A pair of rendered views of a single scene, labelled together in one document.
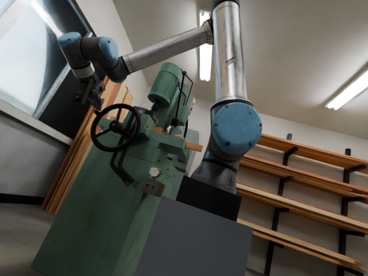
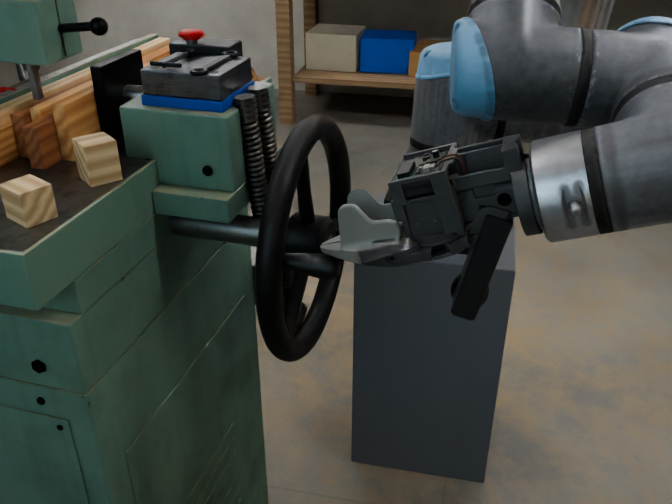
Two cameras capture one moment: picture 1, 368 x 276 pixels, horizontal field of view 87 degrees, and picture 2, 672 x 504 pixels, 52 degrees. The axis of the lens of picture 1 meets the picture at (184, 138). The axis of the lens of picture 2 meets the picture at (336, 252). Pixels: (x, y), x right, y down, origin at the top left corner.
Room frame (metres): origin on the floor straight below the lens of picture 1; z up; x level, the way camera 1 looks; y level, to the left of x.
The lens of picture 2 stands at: (0.98, 1.08, 1.20)
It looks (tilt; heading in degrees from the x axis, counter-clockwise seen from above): 29 degrees down; 271
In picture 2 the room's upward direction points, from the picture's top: straight up
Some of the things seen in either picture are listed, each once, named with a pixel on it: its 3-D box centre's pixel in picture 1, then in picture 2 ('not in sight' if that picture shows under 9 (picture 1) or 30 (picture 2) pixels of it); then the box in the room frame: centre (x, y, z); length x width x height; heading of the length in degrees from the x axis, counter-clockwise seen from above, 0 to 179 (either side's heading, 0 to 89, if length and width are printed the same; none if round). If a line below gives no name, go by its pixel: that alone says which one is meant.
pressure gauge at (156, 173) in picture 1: (154, 173); not in sight; (1.08, 0.08, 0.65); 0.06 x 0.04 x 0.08; 75
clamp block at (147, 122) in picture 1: (139, 123); (203, 129); (1.16, 0.29, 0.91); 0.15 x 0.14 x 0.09; 75
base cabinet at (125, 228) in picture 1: (118, 213); (52, 442); (1.47, 0.25, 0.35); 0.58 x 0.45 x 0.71; 165
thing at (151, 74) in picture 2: (145, 113); (202, 68); (1.15, 0.28, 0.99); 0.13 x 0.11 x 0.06; 75
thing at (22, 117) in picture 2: not in sight; (67, 113); (1.33, 0.26, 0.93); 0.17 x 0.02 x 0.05; 75
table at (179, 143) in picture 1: (142, 135); (146, 157); (1.24, 0.26, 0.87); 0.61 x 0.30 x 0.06; 75
